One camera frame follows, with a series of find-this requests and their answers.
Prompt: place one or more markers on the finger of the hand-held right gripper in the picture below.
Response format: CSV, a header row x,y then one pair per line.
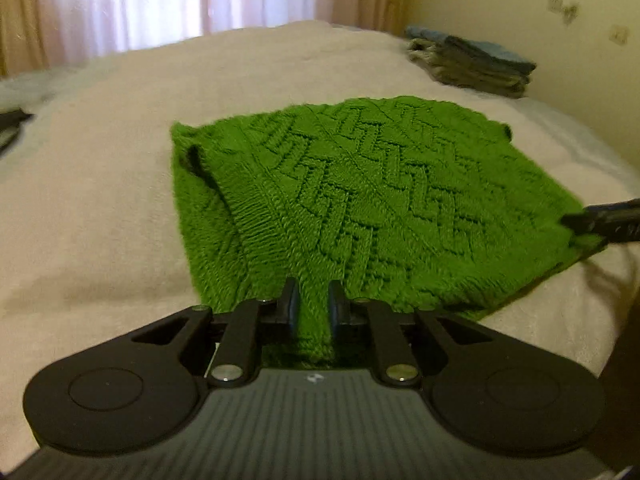
x,y
600,227
617,207

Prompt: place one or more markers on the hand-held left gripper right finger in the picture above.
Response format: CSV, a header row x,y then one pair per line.
x,y
336,310

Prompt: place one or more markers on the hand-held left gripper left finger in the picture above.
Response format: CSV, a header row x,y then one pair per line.
x,y
290,310

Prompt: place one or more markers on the green knit sweater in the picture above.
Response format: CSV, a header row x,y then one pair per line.
x,y
375,185

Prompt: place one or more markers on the folded olive garment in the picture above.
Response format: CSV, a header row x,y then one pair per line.
x,y
470,82

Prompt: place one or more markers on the folded blue garment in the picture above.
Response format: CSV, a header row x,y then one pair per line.
x,y
475,50

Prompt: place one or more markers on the bed with quilted cover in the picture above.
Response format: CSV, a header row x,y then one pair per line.
x,y
100,210

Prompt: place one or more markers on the beige wall socket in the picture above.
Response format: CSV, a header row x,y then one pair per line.
x,y
620,35

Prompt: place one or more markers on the white wall socket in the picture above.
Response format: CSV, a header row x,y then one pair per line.
x,y
555,3

